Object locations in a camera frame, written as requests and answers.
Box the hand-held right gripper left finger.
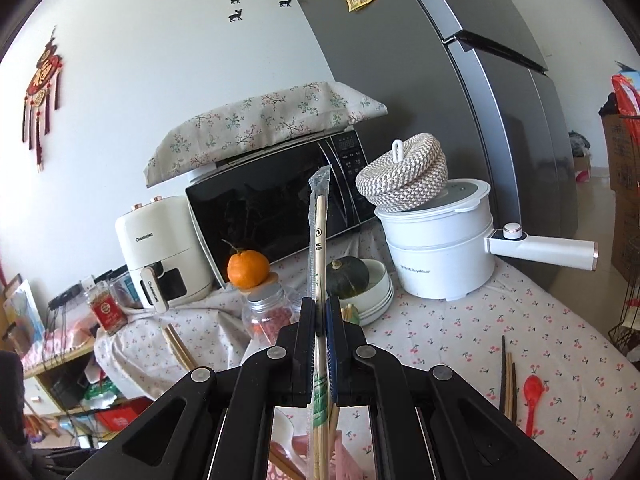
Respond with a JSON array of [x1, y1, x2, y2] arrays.
[[65, 296, 321, 480]]

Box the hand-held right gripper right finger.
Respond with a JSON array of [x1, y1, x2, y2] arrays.
[[324, 296, 577, 480]]

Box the white plastic spoon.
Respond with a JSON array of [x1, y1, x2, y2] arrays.
[[273, 407, 302, 456]]

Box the pink plastic utensil holder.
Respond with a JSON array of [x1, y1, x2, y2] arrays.
[[269, 430, 375, 480]]

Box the disposable chopsticks pair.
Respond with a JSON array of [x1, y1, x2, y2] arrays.
[[305, 163, 342, 480]]

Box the tall glass spice jar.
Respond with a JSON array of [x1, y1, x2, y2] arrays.
[[242, 283, 296, 350]]

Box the green kabocha squash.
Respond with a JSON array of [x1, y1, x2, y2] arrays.
[[325, 255, 371, 299]]

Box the white bowl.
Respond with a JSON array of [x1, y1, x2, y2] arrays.
[[342, 258, 395, 327]]

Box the orange fruit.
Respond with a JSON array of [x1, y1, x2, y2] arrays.
[[222, 239, 271, 290]]

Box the cherry print tablecloth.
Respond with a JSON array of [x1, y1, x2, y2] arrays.
[[94, 220, 640, 480]]

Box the black microwave oven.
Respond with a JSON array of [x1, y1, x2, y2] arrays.
[[184, 128, 377, 289]]

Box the white electric cooking pot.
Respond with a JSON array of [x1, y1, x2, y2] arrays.
[[374, 178, 600, 302]]

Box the cream air fryer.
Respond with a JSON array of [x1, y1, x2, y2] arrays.
[[114, 195, 216, 314]]

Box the brown wooden chopstick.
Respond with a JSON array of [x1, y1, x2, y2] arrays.
[[505, 352, 514, 422]]

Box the red cardboard box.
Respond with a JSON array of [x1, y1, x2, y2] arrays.
[[95, 405, 151, 436]]

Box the small red labelled jar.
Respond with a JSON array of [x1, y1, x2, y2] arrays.
[[89, 282, 126, 337]]

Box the red plastic spoon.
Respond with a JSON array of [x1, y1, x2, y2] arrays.
[[522, 374, 545, 437]]

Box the floral cover cloth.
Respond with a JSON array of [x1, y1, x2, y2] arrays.
[[144, 79, 389, 190]]

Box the wooden shelf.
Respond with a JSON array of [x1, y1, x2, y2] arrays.
[[20, 329, 153, 447]]

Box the grey refrigerator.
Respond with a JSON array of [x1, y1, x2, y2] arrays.
[[284, 0, 582, 288]]

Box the brown cardboard box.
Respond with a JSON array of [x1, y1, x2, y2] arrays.
[[611, 189, 640, 283], [601, 114, 640, 192]]

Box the small red plastic bag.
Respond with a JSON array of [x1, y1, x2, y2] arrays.
[[610, 73, 640, 117]]

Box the woven rope basket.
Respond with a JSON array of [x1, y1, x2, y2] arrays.
[[355, 131, 449, 213]]

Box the black wire rack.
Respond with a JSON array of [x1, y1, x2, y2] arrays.
[[607, 112, 640, 362]]

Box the black deer wall stickers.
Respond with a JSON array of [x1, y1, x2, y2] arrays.
[[227, 0, 296, 24]]

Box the red knot wall hanging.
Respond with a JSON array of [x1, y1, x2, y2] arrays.
[[20, 34, 65, 174]]

